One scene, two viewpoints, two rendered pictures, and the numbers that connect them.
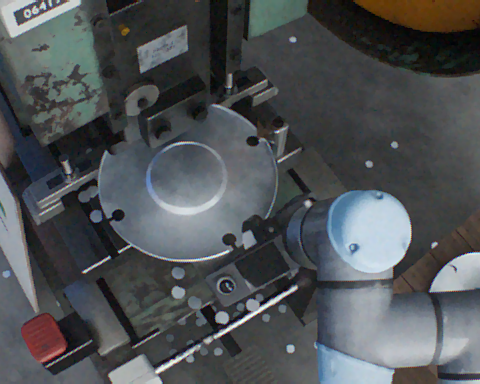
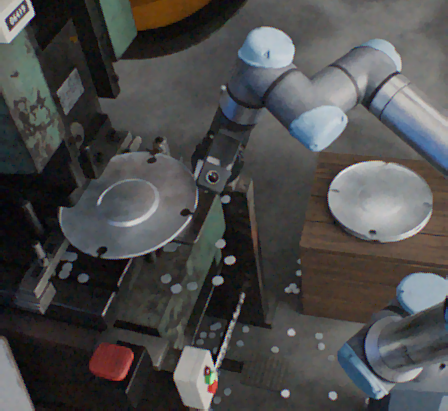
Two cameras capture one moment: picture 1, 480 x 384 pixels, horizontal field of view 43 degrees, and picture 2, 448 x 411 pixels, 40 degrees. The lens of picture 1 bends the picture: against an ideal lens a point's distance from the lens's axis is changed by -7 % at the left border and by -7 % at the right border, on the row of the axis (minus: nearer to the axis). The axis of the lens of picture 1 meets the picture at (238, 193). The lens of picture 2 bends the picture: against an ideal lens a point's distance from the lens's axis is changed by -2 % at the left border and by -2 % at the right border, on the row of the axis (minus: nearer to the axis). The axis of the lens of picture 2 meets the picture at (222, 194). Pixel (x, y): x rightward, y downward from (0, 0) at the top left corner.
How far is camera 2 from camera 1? 52 cm
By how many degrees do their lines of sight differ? 23
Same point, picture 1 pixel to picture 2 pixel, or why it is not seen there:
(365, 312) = (299, 84)
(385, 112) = not seen: hidden behind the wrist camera
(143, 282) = (147, 301)
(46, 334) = (111, 355)
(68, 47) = (29, 73)
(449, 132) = (261, 148)
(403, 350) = (336, 91)
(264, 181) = (178, 172)
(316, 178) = not seen: hidden behind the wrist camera
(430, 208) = (288, 199)
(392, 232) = (279, 39)
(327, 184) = not seen: hidden behind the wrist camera
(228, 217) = (174, 203)
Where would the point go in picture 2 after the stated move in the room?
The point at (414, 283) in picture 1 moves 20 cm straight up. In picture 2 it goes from (318, 218) to (317, 167)
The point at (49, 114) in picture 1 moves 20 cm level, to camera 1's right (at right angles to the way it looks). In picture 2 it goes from (35, 138) to (146, 81)
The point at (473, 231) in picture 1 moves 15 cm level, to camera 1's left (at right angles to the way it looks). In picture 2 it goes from (328, 165) to (290, 189)
